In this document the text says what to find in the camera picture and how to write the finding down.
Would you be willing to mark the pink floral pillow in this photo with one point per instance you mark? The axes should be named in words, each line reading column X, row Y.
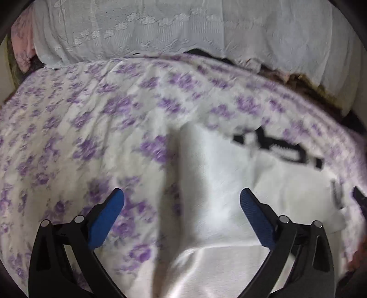
column 23, row 43

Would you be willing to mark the white lace cover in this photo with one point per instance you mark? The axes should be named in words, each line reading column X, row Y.
column 172, row 25

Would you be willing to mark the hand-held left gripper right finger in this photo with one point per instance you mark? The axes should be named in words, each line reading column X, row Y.
column 258, row 220

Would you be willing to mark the purple floral bed sheet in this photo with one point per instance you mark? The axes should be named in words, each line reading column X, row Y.
column 86, row 114

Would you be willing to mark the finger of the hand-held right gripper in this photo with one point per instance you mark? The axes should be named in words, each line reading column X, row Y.
column 361, row 196

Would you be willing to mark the white sweater with black collar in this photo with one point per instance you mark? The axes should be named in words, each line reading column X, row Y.
column 223, row 177

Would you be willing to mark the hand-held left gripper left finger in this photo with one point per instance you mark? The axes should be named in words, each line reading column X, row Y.
column 106, row 217

